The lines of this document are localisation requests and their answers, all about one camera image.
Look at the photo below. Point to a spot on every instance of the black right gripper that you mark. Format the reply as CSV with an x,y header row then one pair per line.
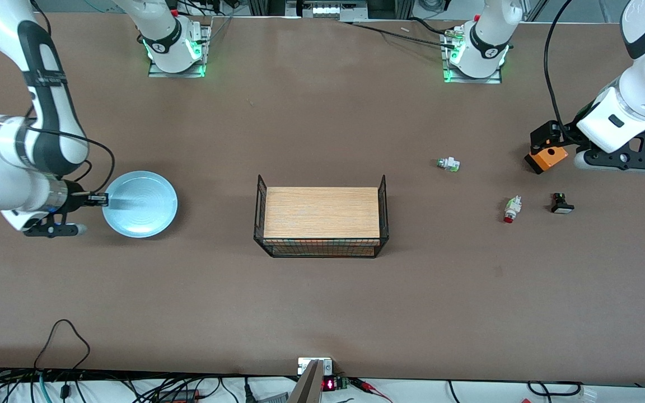
x,y
76,197

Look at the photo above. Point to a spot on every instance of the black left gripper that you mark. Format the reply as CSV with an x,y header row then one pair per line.
x,y
560,135

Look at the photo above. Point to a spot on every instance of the light blue round plate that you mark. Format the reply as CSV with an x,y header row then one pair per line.
x,y
143,204

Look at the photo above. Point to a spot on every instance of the red push button switch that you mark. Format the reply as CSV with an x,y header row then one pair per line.
x,y
513,208

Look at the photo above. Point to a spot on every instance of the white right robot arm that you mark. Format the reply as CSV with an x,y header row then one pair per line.
x,y
3,168

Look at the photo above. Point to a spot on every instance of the orange box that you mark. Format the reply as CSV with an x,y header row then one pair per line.
x,y
546,159

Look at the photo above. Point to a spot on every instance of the black power adapter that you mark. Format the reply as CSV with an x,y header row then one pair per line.
x,y
180,396

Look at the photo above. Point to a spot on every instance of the wooden board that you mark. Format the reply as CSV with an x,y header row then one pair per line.
x,y
322,212

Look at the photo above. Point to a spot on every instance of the white small box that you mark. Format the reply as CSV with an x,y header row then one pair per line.
x,y
305,366

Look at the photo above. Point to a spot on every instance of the grey metal bar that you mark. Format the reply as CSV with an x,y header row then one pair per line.
x,y
307,386

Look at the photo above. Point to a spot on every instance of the red display module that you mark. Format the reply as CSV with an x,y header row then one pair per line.
x,y
331,384

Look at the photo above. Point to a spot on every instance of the black switch with white cap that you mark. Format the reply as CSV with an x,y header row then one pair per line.
x,y
561,204

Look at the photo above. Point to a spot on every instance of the green push button switch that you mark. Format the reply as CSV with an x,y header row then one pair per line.
x,y
449,163

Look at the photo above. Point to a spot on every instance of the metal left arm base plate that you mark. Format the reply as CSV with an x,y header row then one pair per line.
x,y
471,79

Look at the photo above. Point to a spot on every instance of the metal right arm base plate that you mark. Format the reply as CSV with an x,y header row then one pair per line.
x,y
174,74

